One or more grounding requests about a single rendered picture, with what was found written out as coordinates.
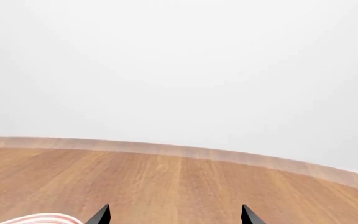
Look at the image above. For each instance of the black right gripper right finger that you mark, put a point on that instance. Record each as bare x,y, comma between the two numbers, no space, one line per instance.
250,217

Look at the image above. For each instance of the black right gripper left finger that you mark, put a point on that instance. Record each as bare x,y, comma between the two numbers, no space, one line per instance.
100,217

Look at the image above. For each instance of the white plate with red rim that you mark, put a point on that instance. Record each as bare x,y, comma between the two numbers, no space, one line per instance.
45,219

